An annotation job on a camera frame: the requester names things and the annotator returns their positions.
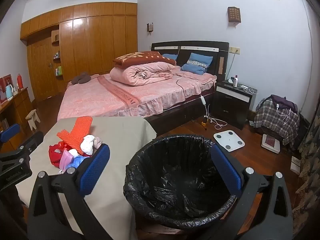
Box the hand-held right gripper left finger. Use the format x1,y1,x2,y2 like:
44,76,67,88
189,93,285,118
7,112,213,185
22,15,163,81
27,144,111,240

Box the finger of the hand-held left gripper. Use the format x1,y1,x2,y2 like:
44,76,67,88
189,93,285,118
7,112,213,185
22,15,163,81
0,123,21,143
0,131,44,162

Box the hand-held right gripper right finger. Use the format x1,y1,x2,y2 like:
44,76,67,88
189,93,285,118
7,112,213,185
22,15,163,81
207,144,294,240

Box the blue plastic bag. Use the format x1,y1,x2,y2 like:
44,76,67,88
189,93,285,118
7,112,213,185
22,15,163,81
65,155,88,173

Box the red cloth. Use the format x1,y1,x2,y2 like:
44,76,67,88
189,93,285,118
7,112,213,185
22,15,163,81
48,141,73,168

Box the pink sock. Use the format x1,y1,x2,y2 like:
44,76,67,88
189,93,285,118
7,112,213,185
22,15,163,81
93,136,103,153

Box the white plastic bag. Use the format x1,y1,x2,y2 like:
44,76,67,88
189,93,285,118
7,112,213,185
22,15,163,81
80,135,97,155

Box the pink plastic packet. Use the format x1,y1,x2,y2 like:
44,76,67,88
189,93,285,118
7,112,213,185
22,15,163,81
59,150,74,169

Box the orange bubble wrap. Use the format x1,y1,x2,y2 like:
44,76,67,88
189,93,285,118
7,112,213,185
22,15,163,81
56,116,93,155

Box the black bag lined trash bin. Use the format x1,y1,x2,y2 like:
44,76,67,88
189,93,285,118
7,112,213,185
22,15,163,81
123,134,244,227

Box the wooden sideboard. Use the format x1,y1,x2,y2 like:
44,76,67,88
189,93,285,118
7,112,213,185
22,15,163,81
0,86,34,153

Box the small wooden stool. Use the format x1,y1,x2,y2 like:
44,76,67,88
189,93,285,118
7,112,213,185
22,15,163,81
26,109,41,131

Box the white bathroom scale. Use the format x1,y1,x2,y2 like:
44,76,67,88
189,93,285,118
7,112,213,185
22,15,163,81
213,130,248,152

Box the light blue kettle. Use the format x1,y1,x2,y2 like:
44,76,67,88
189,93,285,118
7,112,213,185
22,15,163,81
4,84,14,100

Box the beige covered table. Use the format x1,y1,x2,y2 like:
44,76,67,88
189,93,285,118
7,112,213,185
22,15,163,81
15,116,157,240

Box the white scale with red panel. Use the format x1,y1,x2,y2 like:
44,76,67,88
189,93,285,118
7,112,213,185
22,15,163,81
260,134,282,153

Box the dark nightstand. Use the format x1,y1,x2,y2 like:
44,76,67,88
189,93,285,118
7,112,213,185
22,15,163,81
212,79,258,130

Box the white paper box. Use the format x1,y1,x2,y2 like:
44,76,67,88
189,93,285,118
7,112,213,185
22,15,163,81
290,156,302,175

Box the pink bed sheet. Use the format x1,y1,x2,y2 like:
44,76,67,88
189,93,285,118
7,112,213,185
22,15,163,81
57,66,217,122

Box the grey flat panel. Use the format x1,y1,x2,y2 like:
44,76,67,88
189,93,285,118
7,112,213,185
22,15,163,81
249,87,258,112

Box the patterned curtain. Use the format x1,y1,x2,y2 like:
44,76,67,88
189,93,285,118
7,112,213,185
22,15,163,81
291,107,320,228

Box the purple garment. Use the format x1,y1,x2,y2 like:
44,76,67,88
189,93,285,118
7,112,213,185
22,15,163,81
271,94,298,113

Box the folded pink quilt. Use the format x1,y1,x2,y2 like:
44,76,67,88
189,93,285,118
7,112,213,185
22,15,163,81
109,62,175,87

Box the blue pillow with patterned band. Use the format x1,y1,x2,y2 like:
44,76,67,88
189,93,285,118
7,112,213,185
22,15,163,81
180,53,213,75

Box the wooden wardrobe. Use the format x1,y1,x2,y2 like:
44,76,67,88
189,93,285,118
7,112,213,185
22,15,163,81
20,2,138,102

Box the red patterned pillow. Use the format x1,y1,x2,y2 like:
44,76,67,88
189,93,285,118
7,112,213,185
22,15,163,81
112,51,177,69

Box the white floor cables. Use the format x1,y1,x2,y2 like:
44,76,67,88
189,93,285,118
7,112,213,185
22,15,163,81
205,105,227,128

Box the red photo frame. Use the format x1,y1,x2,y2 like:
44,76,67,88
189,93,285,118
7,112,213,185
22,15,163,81
0,74,13,104

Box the white charger cable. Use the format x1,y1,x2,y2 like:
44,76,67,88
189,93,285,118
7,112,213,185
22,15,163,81
275,104,292,125

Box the large wooden wall lamp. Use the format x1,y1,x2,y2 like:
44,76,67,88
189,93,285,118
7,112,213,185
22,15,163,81
227,6,241,25

